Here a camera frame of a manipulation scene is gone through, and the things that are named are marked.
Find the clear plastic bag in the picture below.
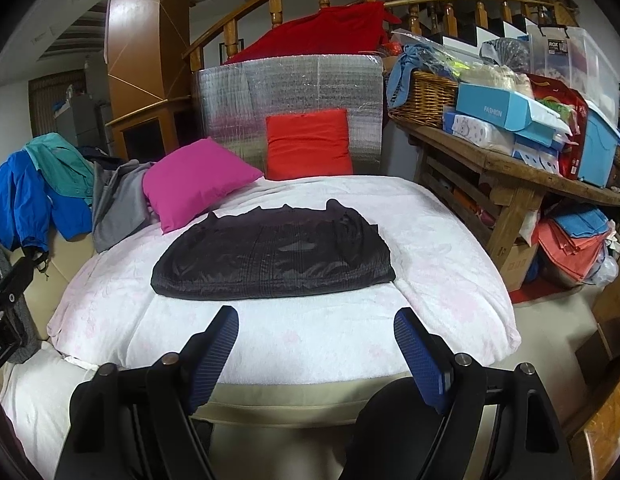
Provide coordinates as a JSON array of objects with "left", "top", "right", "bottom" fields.
[{"left": 390, "top": 27, "right": 485, "bottom": 81}]

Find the large cardboard box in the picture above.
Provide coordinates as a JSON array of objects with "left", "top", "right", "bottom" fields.
[{"left": 592, "top": 255, "right": 620, "bottom": 361}]

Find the silver foil insulation mat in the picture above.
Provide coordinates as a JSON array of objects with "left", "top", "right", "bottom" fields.
[{"left": 192, "top": 53, "right": 385, "bottom": 181}]

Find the clear plastic storage box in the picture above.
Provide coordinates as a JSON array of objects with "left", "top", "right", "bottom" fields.
[{"left": 527, "top": 25, "right": 620, "bottom": 111}]

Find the blue plastic storage bin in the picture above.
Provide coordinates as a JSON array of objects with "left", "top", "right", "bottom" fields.
[{"left": 577, "top": 105, "right": 620, "bottom": 188}]

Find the black jacket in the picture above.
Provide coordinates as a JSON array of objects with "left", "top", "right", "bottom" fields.
[{"left": 151, "top": 199, "right": 397, "bottom": 302}]

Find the wicker basket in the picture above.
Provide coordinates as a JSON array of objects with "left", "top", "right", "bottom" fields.
[{"left": 387, "top": 70, "right": 463, "bottom": 128}]

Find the wooden stair railing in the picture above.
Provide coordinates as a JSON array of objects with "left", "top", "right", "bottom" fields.
[{"left": 182, "top": 0, "right": 580, "bottom": 73}]

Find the white toilet paper pack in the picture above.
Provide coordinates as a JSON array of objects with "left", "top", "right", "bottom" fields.
[{"left": 444, "top": 111, "right": 515, "bottom": 150}]

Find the red pillow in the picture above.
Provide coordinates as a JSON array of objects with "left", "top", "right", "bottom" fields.
[{"left": 265, "top": 108, "right": 354, "bottom": 181}]

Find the blue folded cloth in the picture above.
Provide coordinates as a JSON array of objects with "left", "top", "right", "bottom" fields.
[{"left": 552, "top": 206, "right": 610, "bottom": 237}]

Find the brown cardboard box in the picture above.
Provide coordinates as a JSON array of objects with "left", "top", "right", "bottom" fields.
[{"left": 500, "top": 240, "right": 540, "bottom": 293}]

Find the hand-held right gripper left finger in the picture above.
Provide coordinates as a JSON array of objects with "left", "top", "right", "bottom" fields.
[{"left": 54, "top": 305, "right": 239, "bottom": 480}]

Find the teal shirt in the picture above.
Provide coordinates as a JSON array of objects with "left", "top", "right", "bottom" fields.
[{"left": 24, "top": 132, "right": 96, "bottom": 206}]

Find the blue white tissue pack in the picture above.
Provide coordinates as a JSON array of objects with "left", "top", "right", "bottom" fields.
[{"left": 512, "top": 140, "right": 563, "bottom": 176}]

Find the stack of salmon folded cloths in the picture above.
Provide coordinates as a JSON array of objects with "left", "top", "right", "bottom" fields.
[{"left": 537, "top": 217, "right": 610, "bottom": 273}]

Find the pink pillow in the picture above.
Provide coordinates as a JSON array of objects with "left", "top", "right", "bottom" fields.
[{"left": 142, "top": 137, "right": 265, "bottom": 234}]

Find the wooden column cabinet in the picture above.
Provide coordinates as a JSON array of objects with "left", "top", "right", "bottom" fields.
[{"left": 106, "top": 0, "right": 191, "bottom": 163}]

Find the red printed bag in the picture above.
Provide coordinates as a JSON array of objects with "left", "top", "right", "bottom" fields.
[{"left": 527, "top": 74, "right": 589, "bottom": 178}]

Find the grey garment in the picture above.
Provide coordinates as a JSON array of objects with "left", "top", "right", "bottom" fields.
[{"left": 92, "top": 160, "right": 155, "bottom": 253}]

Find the wooden table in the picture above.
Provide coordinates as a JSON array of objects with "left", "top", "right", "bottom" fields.
[{"left": 387, "top": 110, "right": 620, "bottom": 276}]

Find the blue jacket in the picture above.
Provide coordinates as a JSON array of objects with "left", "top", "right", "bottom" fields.
[{"left": 0, "top": 150, "right": 93, "bottom": 252}]

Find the red cloth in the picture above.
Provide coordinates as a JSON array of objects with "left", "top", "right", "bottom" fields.
[{"left": 225, "top": 1, "right": 403, "bottom": 65}]

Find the white pink blanket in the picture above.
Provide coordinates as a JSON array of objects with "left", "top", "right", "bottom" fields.
[{"left": 46, "top": 174, "right": 521, "bottom": 386}]

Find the light blue cardboard box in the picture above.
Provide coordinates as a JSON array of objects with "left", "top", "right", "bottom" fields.
[{"left": 456, "top": 81, "right": 573, "bottom": 146}]

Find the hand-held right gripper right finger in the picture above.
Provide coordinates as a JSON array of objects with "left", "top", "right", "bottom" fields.
[{"left": 394, "top": 307, "right": 578, "bottom": 480}]

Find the white plastic bag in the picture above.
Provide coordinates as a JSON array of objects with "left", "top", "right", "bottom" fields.
[{"left": 587, "top": 255, "right": 619, "bottom": 288}]

